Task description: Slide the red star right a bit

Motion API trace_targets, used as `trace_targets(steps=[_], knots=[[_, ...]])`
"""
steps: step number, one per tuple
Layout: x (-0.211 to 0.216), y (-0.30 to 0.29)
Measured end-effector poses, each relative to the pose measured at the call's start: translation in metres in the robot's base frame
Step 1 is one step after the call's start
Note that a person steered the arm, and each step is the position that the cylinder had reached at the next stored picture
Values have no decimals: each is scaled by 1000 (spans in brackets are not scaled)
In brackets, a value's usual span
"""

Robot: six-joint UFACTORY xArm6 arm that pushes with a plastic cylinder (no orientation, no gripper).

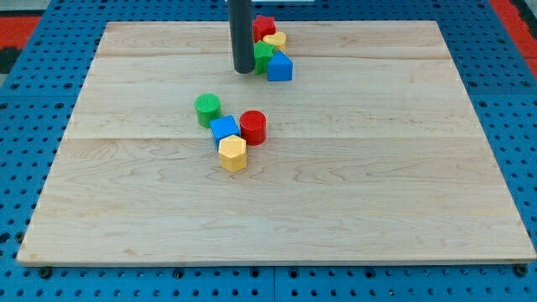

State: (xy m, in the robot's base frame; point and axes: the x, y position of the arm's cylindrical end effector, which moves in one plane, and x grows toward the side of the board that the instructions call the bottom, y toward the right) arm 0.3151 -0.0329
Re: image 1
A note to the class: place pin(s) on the red star block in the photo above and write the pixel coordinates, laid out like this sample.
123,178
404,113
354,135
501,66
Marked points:
262,26

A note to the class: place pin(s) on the green star block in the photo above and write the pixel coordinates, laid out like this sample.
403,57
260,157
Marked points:
263,53

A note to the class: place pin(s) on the red cylinder block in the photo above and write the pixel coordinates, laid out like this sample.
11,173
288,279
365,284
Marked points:
253,127

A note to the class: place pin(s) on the yellow hexagon block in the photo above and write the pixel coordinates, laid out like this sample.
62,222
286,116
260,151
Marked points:
232,152

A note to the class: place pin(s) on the blue cube block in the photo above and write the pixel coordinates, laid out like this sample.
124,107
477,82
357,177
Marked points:
223,127

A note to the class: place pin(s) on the green cylinder block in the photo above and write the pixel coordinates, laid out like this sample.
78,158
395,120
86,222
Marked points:
208,108

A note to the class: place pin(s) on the blue triangle block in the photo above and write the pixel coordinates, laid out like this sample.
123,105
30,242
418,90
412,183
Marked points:
280,67

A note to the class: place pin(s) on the light wooden board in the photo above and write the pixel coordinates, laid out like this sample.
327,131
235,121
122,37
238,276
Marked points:
374,155

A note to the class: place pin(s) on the yellow heart block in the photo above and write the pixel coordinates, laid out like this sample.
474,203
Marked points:
278,40

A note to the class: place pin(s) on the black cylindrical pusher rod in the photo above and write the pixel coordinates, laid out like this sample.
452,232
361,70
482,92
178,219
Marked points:
241,32

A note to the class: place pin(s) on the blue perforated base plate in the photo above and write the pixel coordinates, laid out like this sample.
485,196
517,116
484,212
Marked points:
42,87

